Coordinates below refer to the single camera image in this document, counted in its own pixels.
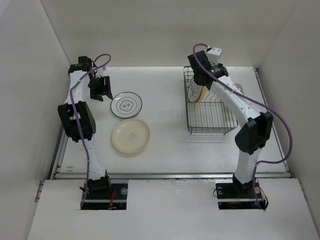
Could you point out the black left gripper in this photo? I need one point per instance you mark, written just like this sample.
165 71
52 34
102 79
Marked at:
104 90

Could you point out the cream plastic plate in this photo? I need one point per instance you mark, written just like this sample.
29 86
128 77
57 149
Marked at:
130 136

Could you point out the white plate with grey rings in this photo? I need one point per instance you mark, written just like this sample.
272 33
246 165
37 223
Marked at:
194 91

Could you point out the yellow plastic plate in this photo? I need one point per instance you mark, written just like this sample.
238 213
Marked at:
202 94

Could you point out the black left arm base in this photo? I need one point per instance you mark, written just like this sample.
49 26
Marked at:
113 201

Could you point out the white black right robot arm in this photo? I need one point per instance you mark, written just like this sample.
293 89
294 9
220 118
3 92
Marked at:
255 125

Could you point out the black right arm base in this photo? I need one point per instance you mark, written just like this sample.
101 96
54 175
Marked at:
231 195

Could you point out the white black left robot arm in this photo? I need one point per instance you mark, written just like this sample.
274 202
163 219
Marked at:
78 121

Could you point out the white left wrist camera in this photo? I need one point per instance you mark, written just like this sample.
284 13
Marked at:
100 72

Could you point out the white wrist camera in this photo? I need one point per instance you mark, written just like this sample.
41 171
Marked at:
100 72
213 54

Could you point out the grey wire dish rack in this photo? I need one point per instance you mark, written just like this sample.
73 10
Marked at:
210 116

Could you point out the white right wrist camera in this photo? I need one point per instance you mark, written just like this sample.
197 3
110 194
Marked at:
213 54

